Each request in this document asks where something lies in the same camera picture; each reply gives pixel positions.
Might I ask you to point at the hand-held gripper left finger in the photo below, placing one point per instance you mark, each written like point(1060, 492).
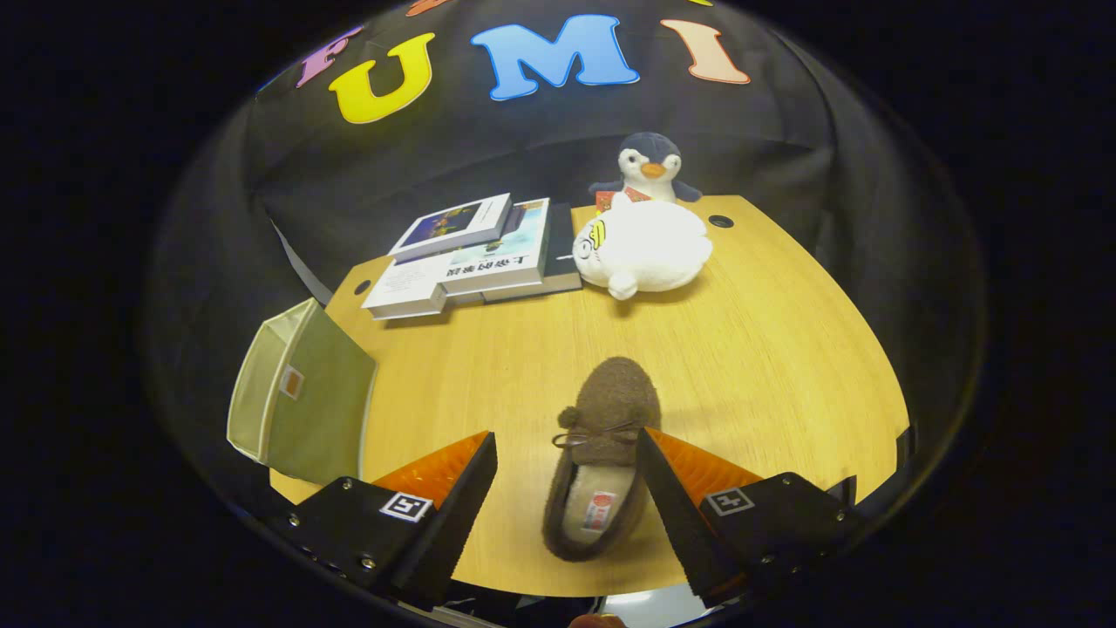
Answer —
point(458, 523)

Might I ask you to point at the penguin plush toy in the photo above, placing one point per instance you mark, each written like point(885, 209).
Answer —
point(649, 157)

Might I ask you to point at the book with pale sky cover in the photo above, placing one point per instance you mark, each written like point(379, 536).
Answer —
point(506, 262)

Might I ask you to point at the black book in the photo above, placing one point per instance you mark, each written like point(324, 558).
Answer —
point(562, 244)

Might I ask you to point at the white book blue photo cover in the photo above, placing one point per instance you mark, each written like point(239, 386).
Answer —
point(453, 225)

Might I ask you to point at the brown fuzzy shoe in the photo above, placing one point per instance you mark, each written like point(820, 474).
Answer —
point(610, 392)

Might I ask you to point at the white plush toy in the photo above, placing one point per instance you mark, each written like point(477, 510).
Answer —
point(645, 249)

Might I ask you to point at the white text-covered book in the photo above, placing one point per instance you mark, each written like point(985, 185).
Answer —
point(405, 292)

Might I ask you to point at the green fabric storage box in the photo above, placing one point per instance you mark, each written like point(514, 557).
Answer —
point(323, 410)

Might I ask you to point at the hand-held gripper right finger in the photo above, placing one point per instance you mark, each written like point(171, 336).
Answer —
point(676, 523)

